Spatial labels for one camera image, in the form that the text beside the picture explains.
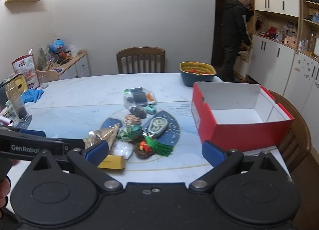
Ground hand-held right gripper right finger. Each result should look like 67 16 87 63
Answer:
189 140 278 193

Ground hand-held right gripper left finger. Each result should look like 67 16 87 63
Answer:
32 140 123 193

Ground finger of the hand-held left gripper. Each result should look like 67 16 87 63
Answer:
0 125 47 138
0 134 86 162

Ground gold foil bag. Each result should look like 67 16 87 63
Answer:
82 123 120 149

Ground yellow box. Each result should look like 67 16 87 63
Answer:
98 155 126 170

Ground clear bag of white beads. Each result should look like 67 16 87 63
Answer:
109 140 135 159

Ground red cardboard box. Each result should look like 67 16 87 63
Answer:
191 82 295 152

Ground green patterned ornament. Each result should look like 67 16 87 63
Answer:
117 125 143 142

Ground brown nest ornament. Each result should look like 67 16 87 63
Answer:
135 141 155 158

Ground green tassel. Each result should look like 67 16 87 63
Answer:
144 136 174 157

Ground oval grey-green case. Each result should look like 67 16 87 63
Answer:
148 117 168 138

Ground person's left hand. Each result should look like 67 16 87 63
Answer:
0 160 12 208

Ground glass jar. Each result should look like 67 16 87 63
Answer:
4 82 30 122

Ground blue cloth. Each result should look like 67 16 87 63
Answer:
21 89 45 104

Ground clear bag of dark tea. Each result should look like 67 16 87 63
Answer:
130 106 147 119

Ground red snack carton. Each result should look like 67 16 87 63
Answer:
11 54 41 89

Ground plastic-wrapped paper package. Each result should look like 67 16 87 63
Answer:
123 87 157 111

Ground small decorative tree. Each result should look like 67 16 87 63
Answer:
37 47 51 70

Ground teal bowl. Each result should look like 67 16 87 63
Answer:
179 62 216 87

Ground white sideboard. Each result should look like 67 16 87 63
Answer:
36 50 91 82

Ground round-backed wooden chair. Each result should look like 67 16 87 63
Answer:
268 90 312 173

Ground blue ball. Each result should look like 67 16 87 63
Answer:
49 39 66 54

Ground slatted wooden chair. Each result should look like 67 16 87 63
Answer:
116 47 166 74

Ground white lower cabinets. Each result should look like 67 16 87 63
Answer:
246 33 298 96

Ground white fridge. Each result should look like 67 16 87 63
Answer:
284 52 319 123

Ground pink box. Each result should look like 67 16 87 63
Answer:
284 34 298 49

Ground dark door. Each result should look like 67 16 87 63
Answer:
211 0 231 66

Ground open shelf unit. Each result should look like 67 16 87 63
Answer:
298 0 319 59

